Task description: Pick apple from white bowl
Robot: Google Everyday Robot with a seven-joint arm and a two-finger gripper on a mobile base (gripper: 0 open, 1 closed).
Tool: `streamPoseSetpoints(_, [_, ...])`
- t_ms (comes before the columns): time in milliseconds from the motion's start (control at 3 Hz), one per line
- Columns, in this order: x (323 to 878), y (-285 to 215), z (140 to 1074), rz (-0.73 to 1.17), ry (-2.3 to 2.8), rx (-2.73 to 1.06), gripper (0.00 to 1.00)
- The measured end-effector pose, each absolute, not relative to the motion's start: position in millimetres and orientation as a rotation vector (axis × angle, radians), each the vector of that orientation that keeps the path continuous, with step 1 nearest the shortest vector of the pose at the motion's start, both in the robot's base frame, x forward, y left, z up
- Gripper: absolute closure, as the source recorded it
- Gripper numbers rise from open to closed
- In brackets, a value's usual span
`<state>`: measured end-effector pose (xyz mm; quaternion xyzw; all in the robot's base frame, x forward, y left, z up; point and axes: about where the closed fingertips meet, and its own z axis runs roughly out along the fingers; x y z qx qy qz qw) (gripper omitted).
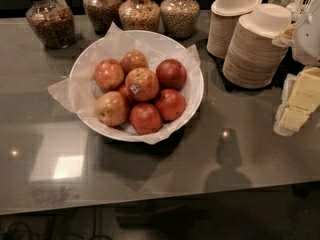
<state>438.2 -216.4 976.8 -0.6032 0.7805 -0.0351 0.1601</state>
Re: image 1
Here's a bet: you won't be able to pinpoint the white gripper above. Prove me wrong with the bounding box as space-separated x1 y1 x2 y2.
272 3 320 136

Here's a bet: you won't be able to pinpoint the dark red right apple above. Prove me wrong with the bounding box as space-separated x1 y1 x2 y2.
156 59 187 90

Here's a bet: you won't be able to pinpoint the lower right red apple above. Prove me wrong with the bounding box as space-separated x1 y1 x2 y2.
155 89 186 121

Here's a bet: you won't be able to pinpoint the centre apple with sticker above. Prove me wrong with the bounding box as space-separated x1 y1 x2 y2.
125 68 160 102

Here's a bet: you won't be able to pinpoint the bottom red apple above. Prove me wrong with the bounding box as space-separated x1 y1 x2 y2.
129 103 162 135

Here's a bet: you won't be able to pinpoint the white bowl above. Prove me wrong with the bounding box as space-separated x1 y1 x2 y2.
69 29 205 143

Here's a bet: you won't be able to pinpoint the top back apple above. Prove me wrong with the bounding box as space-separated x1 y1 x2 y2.
120 50 149 75

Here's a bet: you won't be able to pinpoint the small hidden middle apple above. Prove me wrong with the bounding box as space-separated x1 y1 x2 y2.
117 84 136 107

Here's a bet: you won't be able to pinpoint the top left red apple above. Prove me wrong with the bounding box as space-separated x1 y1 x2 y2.
94 59 124 91

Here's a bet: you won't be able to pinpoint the lower left yellowish apple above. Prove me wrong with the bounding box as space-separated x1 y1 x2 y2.
94 91 130 127

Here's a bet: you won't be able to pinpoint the black mat under bowls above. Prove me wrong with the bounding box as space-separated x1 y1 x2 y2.
211 49 304 93

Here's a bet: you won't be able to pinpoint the front stack paper bowls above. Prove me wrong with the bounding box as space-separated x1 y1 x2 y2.
222 3 292 89

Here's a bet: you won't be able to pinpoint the stack paper bowls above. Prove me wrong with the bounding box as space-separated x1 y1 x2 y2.
207 0 262 59
222 3 292 89

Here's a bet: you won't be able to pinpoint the back stack paper bowls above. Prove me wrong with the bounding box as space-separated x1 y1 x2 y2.
207 0 262 59

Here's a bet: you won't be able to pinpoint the glass cereal jar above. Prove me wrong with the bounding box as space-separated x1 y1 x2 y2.
83 0 122 34
119 0 160 32
26 0 75 49
160 0 200 39

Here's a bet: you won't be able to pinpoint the white paper liner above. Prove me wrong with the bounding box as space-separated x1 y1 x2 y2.
47 21 202 146

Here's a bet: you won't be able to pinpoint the left glass cereal jar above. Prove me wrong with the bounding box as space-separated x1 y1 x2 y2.
26 0 75 49

